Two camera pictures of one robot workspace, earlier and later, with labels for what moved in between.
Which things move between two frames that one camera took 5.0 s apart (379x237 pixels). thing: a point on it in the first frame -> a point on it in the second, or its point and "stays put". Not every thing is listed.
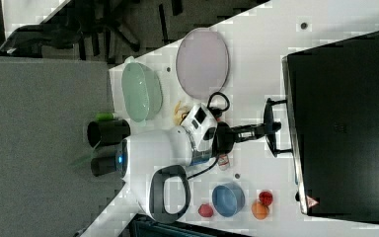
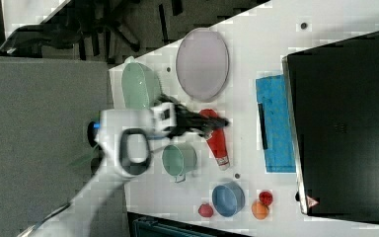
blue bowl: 228,198 stays put
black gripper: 225,136 -> 186,119
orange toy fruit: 259,210 stays put
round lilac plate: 201,62 stays put
